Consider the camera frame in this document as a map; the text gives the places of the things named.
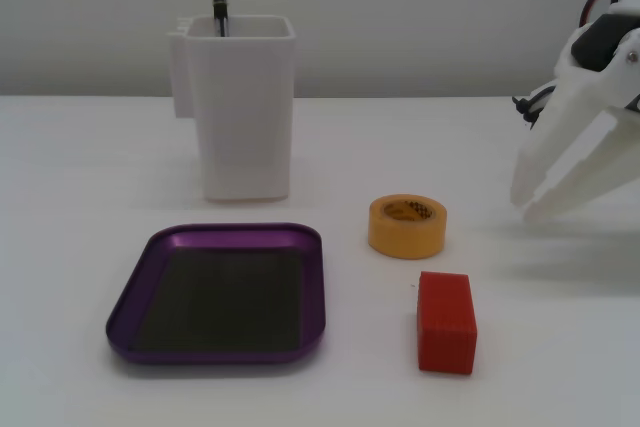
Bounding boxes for white plastic pen holder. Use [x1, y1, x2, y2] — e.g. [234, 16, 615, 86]
[166, 14, 297, 204]

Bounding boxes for yellow masking tape roll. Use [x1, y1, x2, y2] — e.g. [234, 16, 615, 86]
[368, 192, 447, 259]

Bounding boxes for red plastic block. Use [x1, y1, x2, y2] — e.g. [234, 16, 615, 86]
[416, 270, 478, 376]

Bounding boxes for black cable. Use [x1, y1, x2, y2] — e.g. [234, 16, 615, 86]
[511, 83, 554, 131]

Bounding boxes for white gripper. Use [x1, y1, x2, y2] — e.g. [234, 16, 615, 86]
[510, 0, 640, 223]

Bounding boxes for purple metal tray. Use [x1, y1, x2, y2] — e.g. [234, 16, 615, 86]
[105, 222, 328, 366]

